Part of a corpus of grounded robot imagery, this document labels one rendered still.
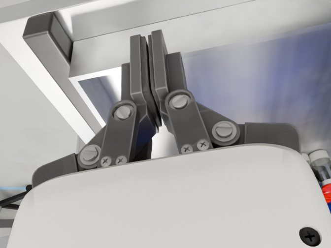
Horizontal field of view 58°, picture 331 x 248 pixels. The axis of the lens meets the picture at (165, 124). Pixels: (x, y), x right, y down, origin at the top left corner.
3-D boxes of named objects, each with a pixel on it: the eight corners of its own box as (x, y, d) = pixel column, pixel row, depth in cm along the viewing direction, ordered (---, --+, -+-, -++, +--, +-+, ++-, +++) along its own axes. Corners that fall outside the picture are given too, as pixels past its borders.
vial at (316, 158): (324, 156, 38) (339, 190, 35) (306, 159, 38) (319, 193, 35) (328, 147, 36) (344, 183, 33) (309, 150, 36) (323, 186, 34)
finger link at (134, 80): (99, 193, 14) (105, 85, 18) (167, 182, 13) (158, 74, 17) (66, 161, 11) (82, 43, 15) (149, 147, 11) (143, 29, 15)
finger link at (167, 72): (171, 181, 13) (160, 74, 17) (243, 170, 13) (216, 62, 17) (153, 146, 11) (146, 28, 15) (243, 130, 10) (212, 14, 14)
